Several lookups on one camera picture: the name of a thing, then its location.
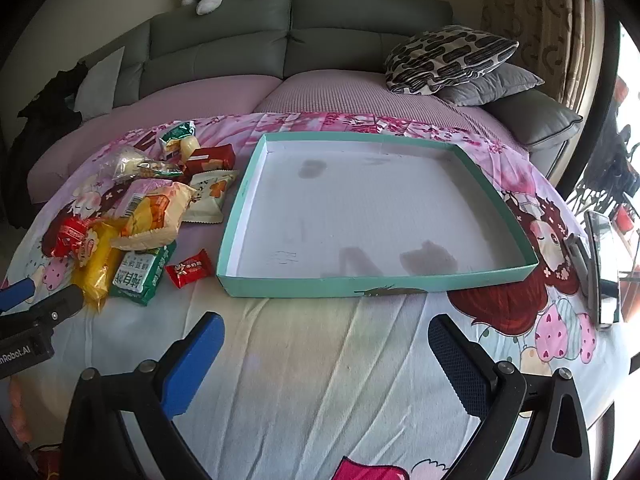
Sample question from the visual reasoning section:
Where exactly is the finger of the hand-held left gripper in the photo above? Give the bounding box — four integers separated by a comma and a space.
0, 278, 37, 313
20, 284, 86, 333

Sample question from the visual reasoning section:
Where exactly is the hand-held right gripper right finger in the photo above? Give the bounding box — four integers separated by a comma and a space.
427, 314, 593, 480

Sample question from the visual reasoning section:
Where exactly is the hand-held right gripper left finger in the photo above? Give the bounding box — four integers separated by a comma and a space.
60, 311, 226, 480

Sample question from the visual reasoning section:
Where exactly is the yellow snack packet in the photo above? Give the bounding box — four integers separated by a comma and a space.
72, 220, 126, 315

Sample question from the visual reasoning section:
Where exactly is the shiny red snack packet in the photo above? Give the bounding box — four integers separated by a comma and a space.
46, 216, 98, 260

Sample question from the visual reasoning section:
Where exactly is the green and white noodle packet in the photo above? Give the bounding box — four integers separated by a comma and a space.
109, 241, 177, 307

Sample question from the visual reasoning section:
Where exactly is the orange snack packet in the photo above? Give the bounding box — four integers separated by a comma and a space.
111, 182, 197, 252

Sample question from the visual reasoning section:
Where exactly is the cream packet with orange print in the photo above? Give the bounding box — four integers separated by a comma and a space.
182, 169, 240, 224

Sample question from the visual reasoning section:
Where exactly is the teal cardboard box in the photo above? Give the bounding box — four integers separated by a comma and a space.
216, 132, 540, 300

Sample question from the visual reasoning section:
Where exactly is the small red candy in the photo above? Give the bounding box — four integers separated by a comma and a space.
165, 249, 213, 289

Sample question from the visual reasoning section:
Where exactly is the printed blanket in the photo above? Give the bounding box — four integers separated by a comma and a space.
0, 112, 640, 480

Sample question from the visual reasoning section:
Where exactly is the silver metal object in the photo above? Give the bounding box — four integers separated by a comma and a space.
564, 234, 596, 311

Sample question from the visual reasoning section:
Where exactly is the clear packet with white balls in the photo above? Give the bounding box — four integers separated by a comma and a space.
111, 146, 151, 181

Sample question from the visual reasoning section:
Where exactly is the black clothing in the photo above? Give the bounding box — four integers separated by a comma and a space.
7, 60, 91, 211

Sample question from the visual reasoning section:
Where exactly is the dark red snack packet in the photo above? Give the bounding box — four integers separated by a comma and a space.
185, 143, 236, 181

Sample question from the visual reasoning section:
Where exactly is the green and white snack packet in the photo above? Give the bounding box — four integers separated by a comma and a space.
158, 121, 197, 161

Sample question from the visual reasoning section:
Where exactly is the pale grey pillow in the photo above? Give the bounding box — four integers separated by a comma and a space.
74, 46, 126, 122

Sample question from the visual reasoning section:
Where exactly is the black metal balcony rack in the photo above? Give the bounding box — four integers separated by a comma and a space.
570, 75, 640, 281

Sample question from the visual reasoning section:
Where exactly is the pink sofa cover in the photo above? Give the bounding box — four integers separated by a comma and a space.
27, 71, 526, 201

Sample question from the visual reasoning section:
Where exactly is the black and white patterned pillow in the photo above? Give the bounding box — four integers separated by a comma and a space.
384, 25, 520, 96

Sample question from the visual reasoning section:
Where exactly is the grey-green sofa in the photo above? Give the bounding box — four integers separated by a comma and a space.
27, 0, 584, 201

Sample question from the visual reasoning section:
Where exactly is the beige patterned curtain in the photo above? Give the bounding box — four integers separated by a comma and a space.
480, 0, 601, 116

